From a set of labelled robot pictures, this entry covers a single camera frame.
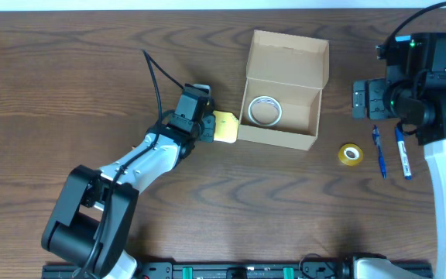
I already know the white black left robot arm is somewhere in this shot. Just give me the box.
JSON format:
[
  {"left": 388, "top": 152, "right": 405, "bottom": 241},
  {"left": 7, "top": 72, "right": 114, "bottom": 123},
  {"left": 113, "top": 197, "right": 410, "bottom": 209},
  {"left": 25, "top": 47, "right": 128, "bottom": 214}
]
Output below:
[{"left": 41, "top": 84, "right": 215, "bottom": 278}]

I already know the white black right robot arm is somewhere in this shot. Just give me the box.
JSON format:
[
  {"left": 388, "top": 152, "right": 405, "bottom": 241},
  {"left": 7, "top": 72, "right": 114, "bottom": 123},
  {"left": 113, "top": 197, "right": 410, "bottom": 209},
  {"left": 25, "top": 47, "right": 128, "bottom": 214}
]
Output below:
[{"left": 352, "top": 33, "right": 446, "bottom": 278}]

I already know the yellow sticky note pad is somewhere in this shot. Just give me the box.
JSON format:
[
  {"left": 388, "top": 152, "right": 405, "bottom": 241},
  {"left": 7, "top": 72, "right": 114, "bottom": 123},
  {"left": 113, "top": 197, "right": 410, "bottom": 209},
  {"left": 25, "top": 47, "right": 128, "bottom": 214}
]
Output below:
[{"left": 214, "top": 111, "right": 239, "bottom": 143}]

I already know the open cardboard box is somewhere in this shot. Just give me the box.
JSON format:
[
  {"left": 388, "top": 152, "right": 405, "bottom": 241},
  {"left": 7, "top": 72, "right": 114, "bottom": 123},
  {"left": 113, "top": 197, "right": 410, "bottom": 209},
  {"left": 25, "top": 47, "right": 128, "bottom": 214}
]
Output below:
[{"left": 238, "top": 30, "right": 330, "bottom": 150}]

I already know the yellow clear tape roll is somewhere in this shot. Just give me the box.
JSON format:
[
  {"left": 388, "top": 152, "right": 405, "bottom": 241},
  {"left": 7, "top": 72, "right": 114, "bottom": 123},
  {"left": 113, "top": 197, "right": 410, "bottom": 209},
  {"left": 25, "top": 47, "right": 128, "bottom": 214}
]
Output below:
[{"left": 338, "top": 143, "right": 364, "bottom": 167}]

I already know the blue ballpoint pen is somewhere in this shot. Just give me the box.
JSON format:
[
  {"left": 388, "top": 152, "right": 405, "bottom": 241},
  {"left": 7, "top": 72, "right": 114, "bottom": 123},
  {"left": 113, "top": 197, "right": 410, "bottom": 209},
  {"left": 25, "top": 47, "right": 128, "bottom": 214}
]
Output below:
[{"left": 372, "top": 126, "right": 387, "bottom": 179}]

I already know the blue whiteboard marker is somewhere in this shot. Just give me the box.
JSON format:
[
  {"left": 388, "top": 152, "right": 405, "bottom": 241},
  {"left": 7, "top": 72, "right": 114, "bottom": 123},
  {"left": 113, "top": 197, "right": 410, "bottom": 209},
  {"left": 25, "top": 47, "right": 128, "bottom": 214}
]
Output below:
[{"left": 395, "top": 127, "right": 412, "bottom": 180}]

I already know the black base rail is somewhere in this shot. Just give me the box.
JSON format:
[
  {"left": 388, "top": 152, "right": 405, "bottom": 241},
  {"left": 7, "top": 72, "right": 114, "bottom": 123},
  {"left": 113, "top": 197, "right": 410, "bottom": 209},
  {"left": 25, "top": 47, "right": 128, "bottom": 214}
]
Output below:
[{"left": 40, "top": 253, "right": 435, "bottom": 279}]

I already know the white masking tape roll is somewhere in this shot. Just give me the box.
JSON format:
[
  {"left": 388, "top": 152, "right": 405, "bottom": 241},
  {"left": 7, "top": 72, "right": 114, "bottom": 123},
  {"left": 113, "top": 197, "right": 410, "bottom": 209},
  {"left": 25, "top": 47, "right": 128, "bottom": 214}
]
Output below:
[{"left": 248, "top": 96, "right": 283, "bottom": 127}]

